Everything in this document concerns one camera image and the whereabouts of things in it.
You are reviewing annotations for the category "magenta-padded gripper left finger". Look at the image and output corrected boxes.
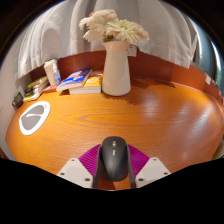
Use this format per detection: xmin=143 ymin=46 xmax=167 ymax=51
xmin=56 ymin=143 xmax=102 ymax=190

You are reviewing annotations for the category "stack of black yellow books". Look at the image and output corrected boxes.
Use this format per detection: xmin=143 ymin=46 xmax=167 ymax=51
xmin=22 ymin=75 xmax=50 ymax=103

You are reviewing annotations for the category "dark grey computer mouse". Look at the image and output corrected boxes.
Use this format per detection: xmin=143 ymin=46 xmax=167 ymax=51
xmin=99 ymin=135 xmax=129 ymax=182

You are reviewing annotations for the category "round grey white-rimmed mouse pad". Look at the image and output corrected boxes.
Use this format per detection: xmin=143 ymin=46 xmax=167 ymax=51
xmin=18 ymin=100 xmax=52 ymax=136

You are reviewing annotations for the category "thin red notebook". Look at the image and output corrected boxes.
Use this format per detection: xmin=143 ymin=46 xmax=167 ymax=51
xmin=43 ymin=84 xmax=58 ymax=94

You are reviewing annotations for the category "white ceramic vase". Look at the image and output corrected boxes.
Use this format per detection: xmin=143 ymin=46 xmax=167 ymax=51
xmin=101 ymin=40 xmax=132 ymax=97

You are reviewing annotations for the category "white and pink flower bouquet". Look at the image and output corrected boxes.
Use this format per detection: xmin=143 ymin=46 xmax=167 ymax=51
xmin=78 ymin=8 xmax=150 ymax=45

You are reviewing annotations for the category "white wall socket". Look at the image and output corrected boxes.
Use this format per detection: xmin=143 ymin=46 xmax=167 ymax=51
xmin=126 ymin=44 xmax=138 ymax=58

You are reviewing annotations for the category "small clear sanitizer bottle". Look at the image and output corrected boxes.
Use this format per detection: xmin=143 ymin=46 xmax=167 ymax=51
xmin=52 ymin=62 xmax=63 ymax=86

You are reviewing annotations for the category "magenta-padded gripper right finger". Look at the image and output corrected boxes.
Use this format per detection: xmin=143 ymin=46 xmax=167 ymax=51
xmin=127 ymin=144 xmax=172 ymax=190

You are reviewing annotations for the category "white curtain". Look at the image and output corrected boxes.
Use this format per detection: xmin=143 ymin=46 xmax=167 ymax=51
xmin=16 ymin=0 xmax=199 ymax=79

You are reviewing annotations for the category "dark green mug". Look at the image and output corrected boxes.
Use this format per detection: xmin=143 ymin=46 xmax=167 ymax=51
xmin=11 ymin=91 xmax=24 ymax=108

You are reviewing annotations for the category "dark-framed window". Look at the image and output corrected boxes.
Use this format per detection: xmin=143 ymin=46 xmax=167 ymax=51
xmin=194 ymin=23 xmax=224 ymax=94

